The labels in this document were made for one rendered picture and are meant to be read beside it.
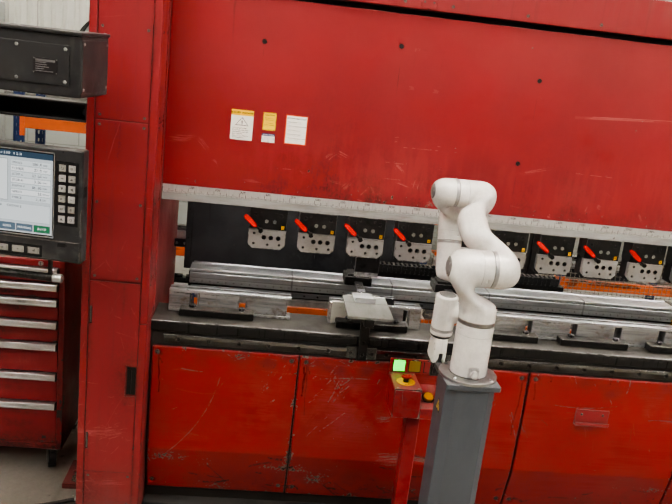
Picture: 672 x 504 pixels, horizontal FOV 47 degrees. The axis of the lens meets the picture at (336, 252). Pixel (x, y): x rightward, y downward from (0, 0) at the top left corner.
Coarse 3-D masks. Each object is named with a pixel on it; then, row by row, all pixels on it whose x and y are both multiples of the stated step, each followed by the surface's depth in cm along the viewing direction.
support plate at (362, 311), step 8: (344, 296) 319; (352, 296) 320; (344, 304) 311; (352, 304) 310; (360, 304) 311; (368, 304) 312; (376, 304) 314; (384, 304) 315; (352, 312) 301; (360, 312) 302; (368, 312) 303; (376, 312) 304; (384, 312) 305; (376, 320) 297; (384, 320) 298; (392, 320) 298
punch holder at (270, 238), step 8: (256, 208) 306; (264, 208) 307; (256, 216) 307; (264, 216) 308; (272, 216) 308; (280, 216) 308; (264, 224) 308; (272, 224) 309; (280, 224) 309; (248, 232) 309; (256, 232) 309; (264, 232) 309; (272, 232) 309; (280, 232) 309; (248, 240) 309; (256, 240) 310; (264, 240) 310; (272, 240) 310; (280, 240) 310; (264, 248) 311; (272, 248) 311; (280, 248) 311
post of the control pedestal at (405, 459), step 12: (408, 420) 299; (408, 432) 301; (408, 444) 302; (408, 456) 303; (396, 468) 309; (408, 468) 305; (396, 480) 307; (408, 480) 306; (396, 492) 307; (408, 492) 308
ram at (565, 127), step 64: (192, 0) 284; (256, 0) 286; (192, 64) 290; (256, 64) 292; (320, 64) 294; (384, 64) 296; (448, 64) 297; (512, 64) 299; (576, 64) 301; (640, 64) 303; (192, 128) 297; (256, 128) 298; (320, 128) 300; (384, 128) 302; (448, 128) 304; (512, 128) 306; (576, 128) 308; (640, 128) 310; (320, 192) 307; (384, 192) 309; (512, 192) 313; (576, 192) 315; (640, 192) 317
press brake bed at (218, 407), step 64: (192, 384) 313; (256, 384) 315; (320, 384) 317; (384, 384) 319; (512, 384) 323; (576, 384) 326; (640, 384) 328; (192, 448) 320; (256, 448) 323; (320, 448) 325; (384, 448) 327; (512, 448) 331; (576, 448) 334; (640, 448) 336
